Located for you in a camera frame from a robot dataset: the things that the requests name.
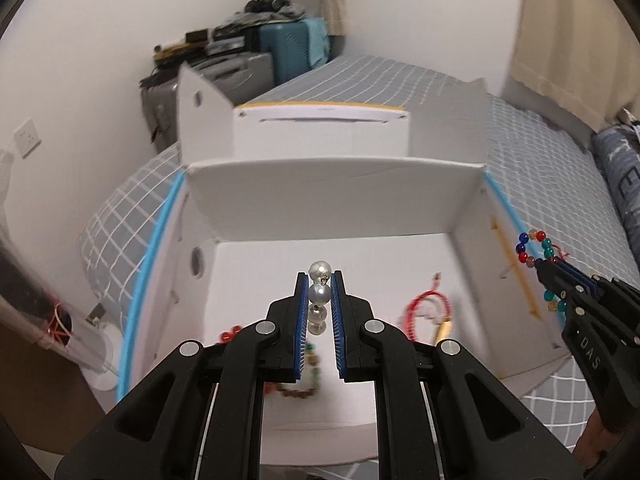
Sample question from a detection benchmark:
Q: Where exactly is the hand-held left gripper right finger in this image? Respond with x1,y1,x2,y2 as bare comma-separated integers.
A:
332,270,586,480

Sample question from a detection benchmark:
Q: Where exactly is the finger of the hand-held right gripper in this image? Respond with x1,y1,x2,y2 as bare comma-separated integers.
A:
554,256,617,297
533,259,594,322

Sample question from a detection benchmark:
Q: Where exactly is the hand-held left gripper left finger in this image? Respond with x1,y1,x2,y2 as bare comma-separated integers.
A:
54,271,308,480

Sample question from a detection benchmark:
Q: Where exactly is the brown wooden bead bracelet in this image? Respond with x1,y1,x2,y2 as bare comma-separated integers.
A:
279,342,322,402

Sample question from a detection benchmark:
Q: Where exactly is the pearl bead string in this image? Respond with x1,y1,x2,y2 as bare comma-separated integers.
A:
307,260,332,337

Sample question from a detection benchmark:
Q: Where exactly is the multicolour glass bead bracelet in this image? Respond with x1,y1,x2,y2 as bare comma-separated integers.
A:
514,229,569,314

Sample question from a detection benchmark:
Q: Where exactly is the red bead bracelet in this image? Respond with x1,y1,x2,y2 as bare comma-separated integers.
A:
218,326,281,397

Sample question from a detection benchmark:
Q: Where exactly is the large red cord bracelet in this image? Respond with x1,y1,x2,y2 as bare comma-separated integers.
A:
404,272,454,347

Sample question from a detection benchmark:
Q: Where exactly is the white cardboard box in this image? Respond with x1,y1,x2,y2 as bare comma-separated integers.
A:
116,62,574,467

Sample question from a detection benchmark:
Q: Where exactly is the person's right hand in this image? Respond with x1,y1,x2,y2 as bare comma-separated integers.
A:
582,405,618,472

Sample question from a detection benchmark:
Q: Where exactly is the grey checked bed sheet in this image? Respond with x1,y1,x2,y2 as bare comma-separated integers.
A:
81,54,640,480

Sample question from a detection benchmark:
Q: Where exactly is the grey pillow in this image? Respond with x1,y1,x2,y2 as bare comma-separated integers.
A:
590,122,640,243

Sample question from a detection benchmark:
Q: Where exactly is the white round stand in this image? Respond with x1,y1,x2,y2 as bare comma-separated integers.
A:
79,320,127,392

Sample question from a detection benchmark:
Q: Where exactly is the wide beige curtain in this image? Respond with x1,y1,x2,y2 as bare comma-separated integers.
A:
499,0,640,132

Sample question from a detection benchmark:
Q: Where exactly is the grey suitcase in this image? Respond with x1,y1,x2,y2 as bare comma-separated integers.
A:
140,51,275,155

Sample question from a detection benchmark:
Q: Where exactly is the teal suitcase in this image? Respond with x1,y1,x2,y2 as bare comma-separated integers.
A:
258,17,329,87

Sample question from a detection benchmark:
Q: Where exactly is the pile of flat boxes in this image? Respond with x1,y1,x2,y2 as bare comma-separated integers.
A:
153,26,247,63

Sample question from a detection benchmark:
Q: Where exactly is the black bag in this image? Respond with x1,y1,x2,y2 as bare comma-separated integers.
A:
244,0,302,17

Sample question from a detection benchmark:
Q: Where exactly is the white wall socket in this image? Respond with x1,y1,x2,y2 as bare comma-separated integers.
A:
12,118,42,159

